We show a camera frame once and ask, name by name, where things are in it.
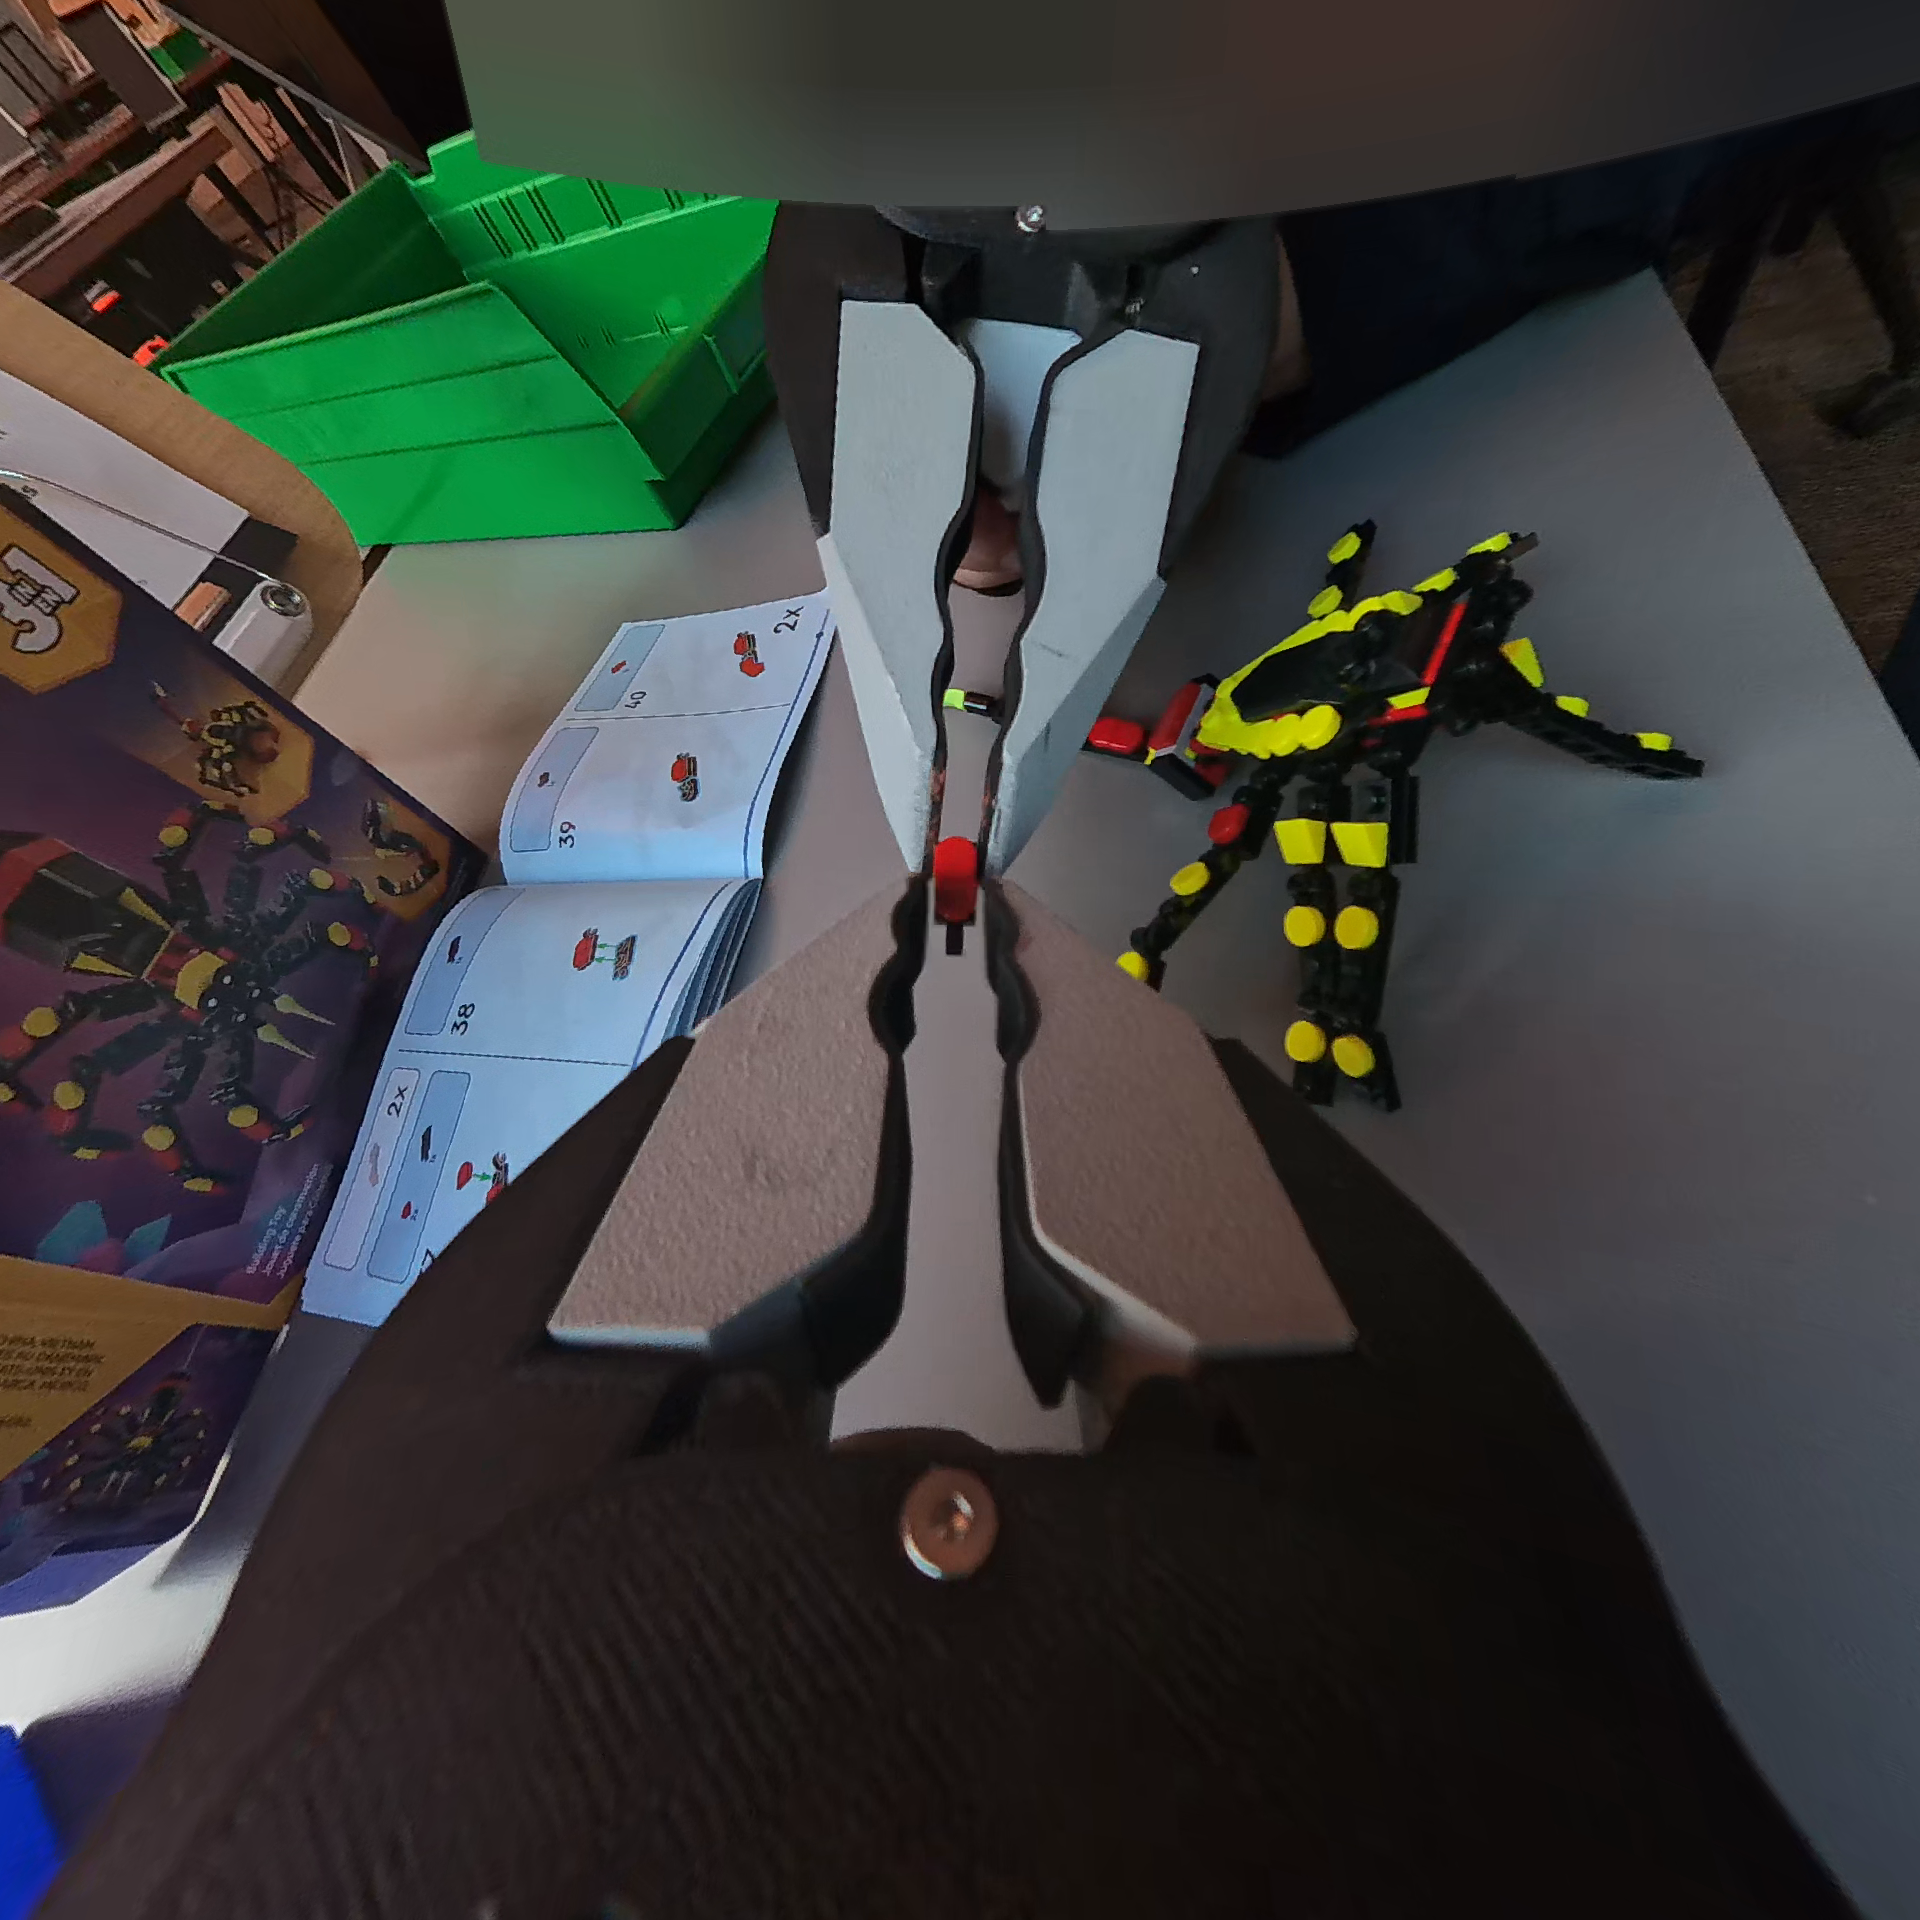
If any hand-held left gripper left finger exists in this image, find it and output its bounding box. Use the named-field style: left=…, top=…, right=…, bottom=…
left=545, top=873, right=922, bottom=1412

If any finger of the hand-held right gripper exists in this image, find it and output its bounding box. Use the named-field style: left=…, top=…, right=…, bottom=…
left=815, top=298, right=984, bottom=873
left=977, top=330, right=1203, bottom=876

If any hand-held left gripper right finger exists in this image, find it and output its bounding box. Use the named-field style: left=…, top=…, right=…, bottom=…
left=977, top=873, right=1360, bottom=1412

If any lego instruction booklet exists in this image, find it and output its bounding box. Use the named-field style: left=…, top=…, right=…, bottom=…
left=299, top=590, right=835, bottom=1328

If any black yellow lego spider model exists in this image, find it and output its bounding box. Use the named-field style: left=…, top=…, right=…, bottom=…
left=1117, top=517, right=1707, bottom=1116

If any purple lego set box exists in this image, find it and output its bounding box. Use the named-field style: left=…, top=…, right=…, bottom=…
left=0, top=497, right=489, bottom=1624

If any person's right hand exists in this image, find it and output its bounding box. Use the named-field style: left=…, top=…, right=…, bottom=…
left=952, top=478, right=1038, bottom=600

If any person's dark clothing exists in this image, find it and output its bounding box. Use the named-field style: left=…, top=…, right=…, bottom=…
left=1274, top=181, right=1705, bottom=460

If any green plastic storage bin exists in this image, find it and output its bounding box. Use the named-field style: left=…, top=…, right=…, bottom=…
left=150, top=132, right=782, bottom=548

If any brown cardboard box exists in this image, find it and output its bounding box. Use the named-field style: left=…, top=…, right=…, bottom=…
left=0, top=285, right=365, bottom=707

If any white cylindrical tube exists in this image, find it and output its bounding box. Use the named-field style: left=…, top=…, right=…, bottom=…
left=221, top=584, right=317, bottom=677

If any white paper sheet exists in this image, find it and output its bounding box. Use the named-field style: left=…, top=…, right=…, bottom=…
left=0, top=372, right=254, bottom=602

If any wooden shelf rack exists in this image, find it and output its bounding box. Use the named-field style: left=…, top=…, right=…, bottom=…
left=0, top=0, right=451, bottom=309

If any blue plastic storage bin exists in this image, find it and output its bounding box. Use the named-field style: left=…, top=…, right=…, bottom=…
left=0, top=1725, right=62, bottom=1920

